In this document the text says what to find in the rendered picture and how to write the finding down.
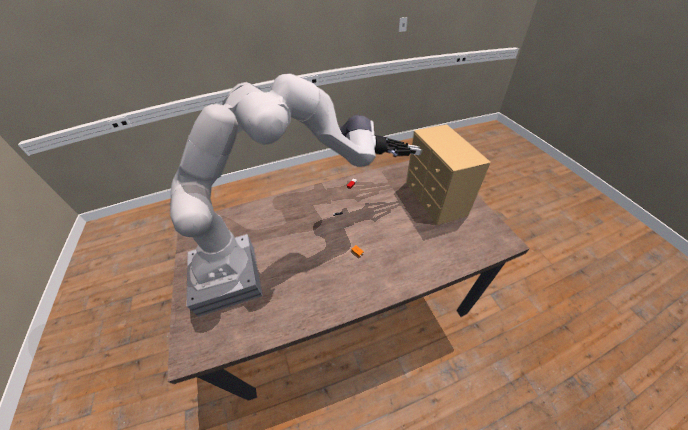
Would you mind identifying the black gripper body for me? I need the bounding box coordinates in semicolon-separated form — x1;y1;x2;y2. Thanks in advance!
375;135;395;155

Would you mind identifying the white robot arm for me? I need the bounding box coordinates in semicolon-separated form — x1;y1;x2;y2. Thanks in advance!
170;74;376;291

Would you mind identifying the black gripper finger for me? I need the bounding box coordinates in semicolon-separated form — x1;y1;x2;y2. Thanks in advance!
385;137;420;149
388;143;423;157

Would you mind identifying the brown wooden drawer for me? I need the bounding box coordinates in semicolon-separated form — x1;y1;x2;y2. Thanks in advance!
407;169;424;200
410;154;427;185
421;188;441;223
429;151;453;190
413;134;432;168
425;171;446;207

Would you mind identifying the brown wooden chest of drawers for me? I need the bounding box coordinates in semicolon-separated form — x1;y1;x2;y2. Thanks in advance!
412;124;491;225

